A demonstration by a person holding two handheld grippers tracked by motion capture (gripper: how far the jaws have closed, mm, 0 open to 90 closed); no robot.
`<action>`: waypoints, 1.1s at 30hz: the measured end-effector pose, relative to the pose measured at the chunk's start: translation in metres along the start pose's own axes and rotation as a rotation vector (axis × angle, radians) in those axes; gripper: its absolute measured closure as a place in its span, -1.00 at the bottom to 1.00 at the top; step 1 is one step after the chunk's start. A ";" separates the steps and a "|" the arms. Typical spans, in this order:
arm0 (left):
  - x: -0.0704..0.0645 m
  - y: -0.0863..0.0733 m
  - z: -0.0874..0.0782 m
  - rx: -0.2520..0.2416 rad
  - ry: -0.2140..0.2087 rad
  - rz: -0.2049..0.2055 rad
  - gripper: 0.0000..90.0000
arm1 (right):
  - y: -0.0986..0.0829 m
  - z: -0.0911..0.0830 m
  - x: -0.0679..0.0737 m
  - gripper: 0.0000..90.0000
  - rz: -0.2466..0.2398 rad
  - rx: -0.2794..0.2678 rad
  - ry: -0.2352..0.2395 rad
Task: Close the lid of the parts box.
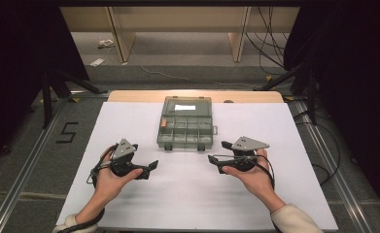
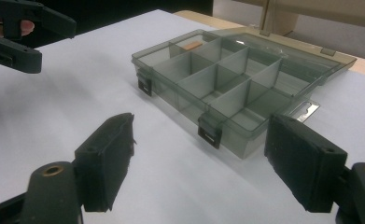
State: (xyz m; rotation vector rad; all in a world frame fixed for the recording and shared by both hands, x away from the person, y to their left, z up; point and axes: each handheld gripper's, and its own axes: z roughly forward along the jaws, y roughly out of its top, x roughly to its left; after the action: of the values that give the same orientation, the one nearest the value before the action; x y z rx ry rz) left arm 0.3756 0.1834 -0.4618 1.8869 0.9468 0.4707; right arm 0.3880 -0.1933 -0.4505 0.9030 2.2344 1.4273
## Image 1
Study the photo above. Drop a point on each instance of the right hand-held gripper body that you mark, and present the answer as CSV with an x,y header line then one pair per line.
x,y
244,145

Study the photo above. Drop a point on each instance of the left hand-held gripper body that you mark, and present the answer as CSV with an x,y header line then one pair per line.
x,y
124,150

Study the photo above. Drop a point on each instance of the grey transparent compartment box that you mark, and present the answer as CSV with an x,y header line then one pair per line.
x,y
186,124

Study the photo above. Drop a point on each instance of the person's right hand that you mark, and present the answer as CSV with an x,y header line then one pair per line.
x,y
255,181

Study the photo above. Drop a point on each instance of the person's left hand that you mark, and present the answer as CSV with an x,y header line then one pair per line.
x,y
111,186

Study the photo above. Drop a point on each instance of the white table sheet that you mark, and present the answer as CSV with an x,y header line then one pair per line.
x,y
194,200

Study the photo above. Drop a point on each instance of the black metal stand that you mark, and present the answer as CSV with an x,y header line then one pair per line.
x,y
312,97
47,97

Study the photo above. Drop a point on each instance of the white paper slip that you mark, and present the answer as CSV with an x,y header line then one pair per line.
x,y
96,62

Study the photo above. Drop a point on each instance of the black curtain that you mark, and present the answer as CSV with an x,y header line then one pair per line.
x,y
16,64
356,81

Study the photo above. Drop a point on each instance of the light wooden desk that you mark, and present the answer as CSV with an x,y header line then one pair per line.
x,y
178,19

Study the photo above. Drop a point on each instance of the aluminium floor rail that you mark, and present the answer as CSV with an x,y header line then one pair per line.
x,y
25,171
334,176

